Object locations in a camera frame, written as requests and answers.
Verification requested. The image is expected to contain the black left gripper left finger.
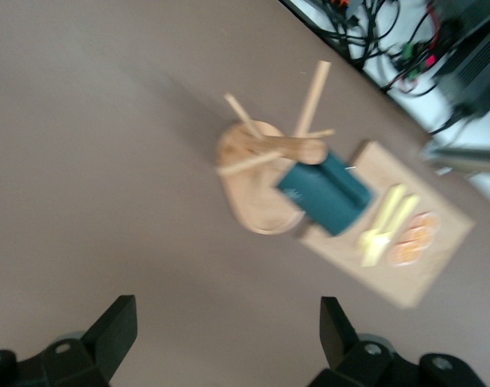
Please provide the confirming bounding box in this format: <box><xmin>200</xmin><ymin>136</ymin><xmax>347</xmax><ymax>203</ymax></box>
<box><xmin>0</xmin><ymin>294</ymin><xmax>138</xmax><ymax>387</ymax></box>

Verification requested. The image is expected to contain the bamboo cutting board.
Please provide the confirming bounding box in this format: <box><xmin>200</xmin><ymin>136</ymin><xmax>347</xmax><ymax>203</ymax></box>
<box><xmin>299</xmin><ymin>139</ymin><xmax>475</xmax><ymax>310</ymax></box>

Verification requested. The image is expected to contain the teal mug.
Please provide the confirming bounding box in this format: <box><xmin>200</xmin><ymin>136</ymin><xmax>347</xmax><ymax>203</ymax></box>
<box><xmin>276</xmin><ymin>149</ymin><xmax>376</xmax><ymax>238</ymax></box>

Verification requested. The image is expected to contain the yellow plastic knife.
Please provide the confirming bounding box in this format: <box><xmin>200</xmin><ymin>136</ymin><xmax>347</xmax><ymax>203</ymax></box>
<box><xmin>360</xmin><ymin>193</ymin><xmax>422</xmax><ymax>268</ymax></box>

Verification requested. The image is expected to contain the wooden mug rack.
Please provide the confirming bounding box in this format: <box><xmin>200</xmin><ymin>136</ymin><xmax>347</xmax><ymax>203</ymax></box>
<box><xmin>214</xmin><ymin>60</ymin><xmax>337</xmax><ymax>236</ymax></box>

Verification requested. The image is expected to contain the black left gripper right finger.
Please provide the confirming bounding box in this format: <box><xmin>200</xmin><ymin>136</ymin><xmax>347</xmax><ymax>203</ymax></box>
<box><xmin>309</xmin><ymin>297</ymin><xmax>488</xmax><ymax>387</ymax></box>

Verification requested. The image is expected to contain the black electronics box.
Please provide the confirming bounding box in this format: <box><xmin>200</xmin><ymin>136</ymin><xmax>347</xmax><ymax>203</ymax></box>
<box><xmin>432</xmin><ymin>0</ymin><xmax>490</xmax><ymax>118</ymax></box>

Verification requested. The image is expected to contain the black floor cable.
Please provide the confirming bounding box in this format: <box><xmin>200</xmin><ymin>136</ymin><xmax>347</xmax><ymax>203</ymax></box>
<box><xmin>317</xmin><ymin>0</ymin><xmax>403</xmax><ymax>73</ymax></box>

